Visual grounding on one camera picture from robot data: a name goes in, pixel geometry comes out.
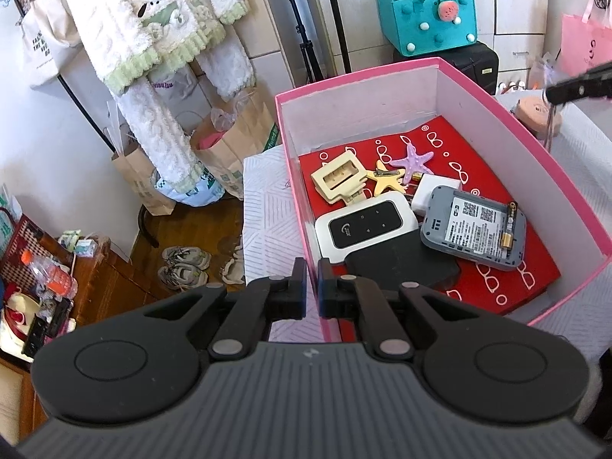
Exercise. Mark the black suitcase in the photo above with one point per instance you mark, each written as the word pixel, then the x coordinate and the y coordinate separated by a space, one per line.
pixel 473 64

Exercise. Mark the black router back cover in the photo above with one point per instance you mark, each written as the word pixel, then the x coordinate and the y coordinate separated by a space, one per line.
pixel 401 263

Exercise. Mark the bottle with orange drink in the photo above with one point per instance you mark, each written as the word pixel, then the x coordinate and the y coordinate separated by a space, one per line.
pixel 50 275

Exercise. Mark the peach round container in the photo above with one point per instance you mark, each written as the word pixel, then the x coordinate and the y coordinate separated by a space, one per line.
pixel 530 112

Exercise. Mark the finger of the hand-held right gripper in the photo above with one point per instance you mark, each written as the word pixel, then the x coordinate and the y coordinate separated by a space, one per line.
pixel 578 86

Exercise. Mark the wooden side table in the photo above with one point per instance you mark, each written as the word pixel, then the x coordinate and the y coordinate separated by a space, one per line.
pixel 100 277

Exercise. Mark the gold and black battery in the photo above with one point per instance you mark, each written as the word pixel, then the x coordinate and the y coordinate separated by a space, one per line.
pixel 509 224

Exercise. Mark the white fluffy cardigan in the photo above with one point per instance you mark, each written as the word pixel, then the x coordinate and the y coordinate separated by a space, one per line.
pixel 119 24

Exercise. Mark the grey open-backed router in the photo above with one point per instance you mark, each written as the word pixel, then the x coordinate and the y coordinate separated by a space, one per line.
pixel 478 229

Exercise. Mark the cream hair claw clip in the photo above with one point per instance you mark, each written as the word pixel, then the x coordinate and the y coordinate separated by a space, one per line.
pixel 342 174

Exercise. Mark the white wardrobe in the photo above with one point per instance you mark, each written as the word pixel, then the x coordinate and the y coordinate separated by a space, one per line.
pixel 519 9

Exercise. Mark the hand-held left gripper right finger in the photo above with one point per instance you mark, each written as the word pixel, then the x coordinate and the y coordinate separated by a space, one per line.
pixel 325 296

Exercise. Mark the blue and white plastic pack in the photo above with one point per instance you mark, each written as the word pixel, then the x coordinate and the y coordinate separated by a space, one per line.
pixel 196 191

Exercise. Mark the brown paper bag green print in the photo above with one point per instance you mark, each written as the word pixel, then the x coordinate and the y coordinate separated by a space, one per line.
pixel 239 153

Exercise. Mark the beige slippers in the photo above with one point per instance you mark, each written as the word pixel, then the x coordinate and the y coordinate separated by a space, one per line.
pixel 234 265

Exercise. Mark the pink cardboard box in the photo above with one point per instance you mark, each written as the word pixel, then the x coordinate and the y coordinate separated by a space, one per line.
pixel 363 105

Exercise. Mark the plain brown paper bag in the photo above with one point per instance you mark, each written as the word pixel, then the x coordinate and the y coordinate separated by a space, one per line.
pixel 138 177

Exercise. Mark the pink gift bag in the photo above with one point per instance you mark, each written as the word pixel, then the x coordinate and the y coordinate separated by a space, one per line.
pixel 581 43

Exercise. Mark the black tripod stand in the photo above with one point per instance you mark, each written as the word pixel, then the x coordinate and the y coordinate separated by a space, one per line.
pixel 306 33

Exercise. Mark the white bag purple print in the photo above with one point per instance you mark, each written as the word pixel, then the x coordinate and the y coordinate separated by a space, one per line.
pixel 177 95

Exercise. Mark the white pocket router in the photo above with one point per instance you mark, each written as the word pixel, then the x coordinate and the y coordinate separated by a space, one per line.
pixel 368 222

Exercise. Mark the white canvas tote bag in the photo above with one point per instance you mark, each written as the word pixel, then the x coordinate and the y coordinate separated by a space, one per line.
pixel 43 52

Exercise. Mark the white power adapter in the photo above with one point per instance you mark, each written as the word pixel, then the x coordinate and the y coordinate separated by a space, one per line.
pixel 432 191

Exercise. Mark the purple starfish hair clip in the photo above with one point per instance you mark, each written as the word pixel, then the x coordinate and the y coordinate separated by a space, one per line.
pixel 412 162

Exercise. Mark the black coat rack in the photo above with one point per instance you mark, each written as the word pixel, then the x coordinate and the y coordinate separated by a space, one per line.
pixel 81 110

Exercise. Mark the red checked pouch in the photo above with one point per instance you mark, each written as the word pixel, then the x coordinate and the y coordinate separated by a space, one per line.
pixel 21 248

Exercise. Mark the grey sneaker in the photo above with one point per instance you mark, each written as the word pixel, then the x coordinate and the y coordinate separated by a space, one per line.
pixel 189 254
pixel 184 277

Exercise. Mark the yellow starfish hair clip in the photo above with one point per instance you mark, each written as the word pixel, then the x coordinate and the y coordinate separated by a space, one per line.
pixel 385 181

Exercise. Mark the teal felt bag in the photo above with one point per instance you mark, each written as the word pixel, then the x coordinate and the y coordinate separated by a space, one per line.
pixel 420 19

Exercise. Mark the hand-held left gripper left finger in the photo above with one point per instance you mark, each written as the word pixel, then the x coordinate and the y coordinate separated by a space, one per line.
pixel 299 291

